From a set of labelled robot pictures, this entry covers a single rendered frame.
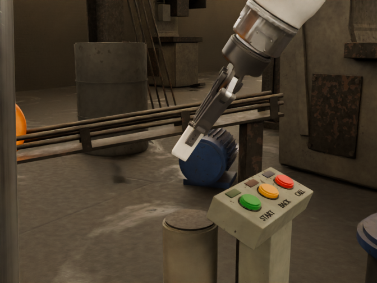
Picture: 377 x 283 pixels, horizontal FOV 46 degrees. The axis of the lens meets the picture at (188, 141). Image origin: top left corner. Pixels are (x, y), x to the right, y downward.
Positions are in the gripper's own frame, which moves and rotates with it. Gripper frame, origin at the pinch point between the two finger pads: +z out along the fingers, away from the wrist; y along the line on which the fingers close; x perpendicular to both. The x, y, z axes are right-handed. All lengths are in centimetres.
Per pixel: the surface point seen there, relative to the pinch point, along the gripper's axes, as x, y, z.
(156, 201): 27, -138, 106
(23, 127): -30.3, -16.4, 24.9
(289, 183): 24.1, -9.6, 1.2
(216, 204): 10.3, 3.1, 6.6
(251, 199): 15.4, 1.4, 3.1
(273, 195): 20.2, -3.0, 2.3
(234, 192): 12.8, -0.9, 4.8
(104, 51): -50, -249, 85
